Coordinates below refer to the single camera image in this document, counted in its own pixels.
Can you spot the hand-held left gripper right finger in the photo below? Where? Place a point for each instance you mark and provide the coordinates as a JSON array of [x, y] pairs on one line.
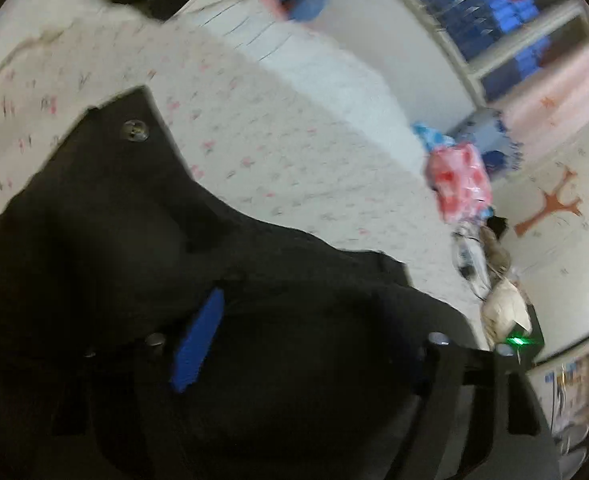
[[449, 385]]

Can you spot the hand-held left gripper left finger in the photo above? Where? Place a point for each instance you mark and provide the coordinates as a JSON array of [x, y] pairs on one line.
[[197, 340]]

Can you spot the black puffer jacket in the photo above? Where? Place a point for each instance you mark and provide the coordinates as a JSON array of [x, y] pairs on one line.
[[99, 235]]

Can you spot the cream puffer jacket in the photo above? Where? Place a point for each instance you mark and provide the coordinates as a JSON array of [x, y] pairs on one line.
[[504, 305]]

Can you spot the olive jacket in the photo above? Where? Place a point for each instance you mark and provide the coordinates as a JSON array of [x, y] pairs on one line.
[[497, 255]]

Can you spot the white power strip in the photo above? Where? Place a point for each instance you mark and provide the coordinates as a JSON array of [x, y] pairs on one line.
[[467, 260]]

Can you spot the dark cloth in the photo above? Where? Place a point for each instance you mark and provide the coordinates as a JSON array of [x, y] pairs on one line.
[[497, 226]]

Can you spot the pink checked plastic bag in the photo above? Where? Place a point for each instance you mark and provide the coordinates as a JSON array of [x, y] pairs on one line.
[[459, 182]]

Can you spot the cherry print bedsheet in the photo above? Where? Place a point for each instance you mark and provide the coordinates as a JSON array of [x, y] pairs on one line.
[[274, 160]]

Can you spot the light blue patterned cloth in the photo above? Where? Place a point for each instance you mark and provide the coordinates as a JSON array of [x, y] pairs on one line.
[[432, 137]]

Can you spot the white striped duvet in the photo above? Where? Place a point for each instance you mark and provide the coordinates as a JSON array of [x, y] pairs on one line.
[[334, 75]]

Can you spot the barred window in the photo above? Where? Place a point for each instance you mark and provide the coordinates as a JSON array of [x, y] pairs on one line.
[[474, 20]]

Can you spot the orange tree wall decal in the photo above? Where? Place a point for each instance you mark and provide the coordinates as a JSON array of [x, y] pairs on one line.
[[554, 202]]

